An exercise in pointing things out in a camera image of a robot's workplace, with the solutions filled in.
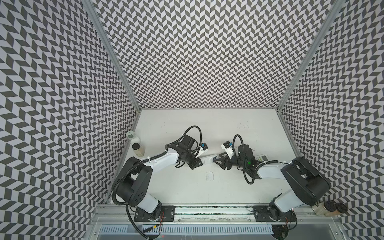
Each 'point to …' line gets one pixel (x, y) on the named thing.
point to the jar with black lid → (139, 150)
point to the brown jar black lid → (340, 208)
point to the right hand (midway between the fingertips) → (217, 161)
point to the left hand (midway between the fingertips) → (199, 163)
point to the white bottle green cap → (131, 135)
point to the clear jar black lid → (321, 209)
